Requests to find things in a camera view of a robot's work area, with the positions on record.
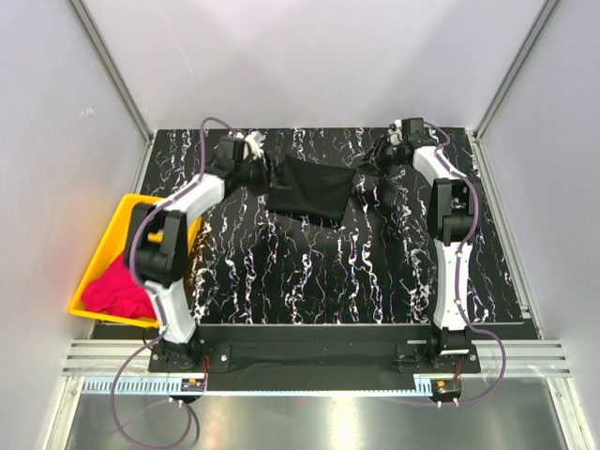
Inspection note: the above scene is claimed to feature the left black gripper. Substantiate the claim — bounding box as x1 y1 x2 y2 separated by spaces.
234 152 290 197

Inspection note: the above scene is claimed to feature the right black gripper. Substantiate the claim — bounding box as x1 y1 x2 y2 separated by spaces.
352 136 405 178

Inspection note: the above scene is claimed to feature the black t shirt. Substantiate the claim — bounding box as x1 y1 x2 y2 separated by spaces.
265 155 357 222

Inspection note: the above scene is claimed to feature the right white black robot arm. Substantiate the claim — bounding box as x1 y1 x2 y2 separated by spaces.
362 117 481 372

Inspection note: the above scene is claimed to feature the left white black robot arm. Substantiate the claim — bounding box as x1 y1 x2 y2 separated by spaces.
124 130 270 371

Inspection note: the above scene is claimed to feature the yellow plastic bin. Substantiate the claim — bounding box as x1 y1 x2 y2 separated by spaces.
68 193 202 328

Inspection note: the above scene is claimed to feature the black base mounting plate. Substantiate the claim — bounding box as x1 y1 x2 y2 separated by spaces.
149 324 481 386

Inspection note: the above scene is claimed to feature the red t shirt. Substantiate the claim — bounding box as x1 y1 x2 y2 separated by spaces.
82 254 157 320

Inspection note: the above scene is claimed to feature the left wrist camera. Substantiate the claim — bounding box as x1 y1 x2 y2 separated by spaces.
234 130 264 161

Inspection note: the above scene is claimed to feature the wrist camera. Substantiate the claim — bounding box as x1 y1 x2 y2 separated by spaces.
234 130 264 161
388 117 427 147

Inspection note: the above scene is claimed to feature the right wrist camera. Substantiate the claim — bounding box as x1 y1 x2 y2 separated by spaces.
388 117 427 147

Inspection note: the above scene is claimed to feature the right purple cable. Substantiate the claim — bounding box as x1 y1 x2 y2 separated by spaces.
388 120 507 407

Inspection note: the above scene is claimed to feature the purple cable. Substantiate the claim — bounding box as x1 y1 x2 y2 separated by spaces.
110 116 235 446
388 120 507 407

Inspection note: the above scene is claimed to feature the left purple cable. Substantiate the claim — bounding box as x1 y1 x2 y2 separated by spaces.
110 116 235 446

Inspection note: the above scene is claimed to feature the white slotted cable duct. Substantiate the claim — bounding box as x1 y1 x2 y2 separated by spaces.
82 376 432 398

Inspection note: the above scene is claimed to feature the aluminium frame rail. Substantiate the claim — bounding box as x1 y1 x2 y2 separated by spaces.
64 339 571 378

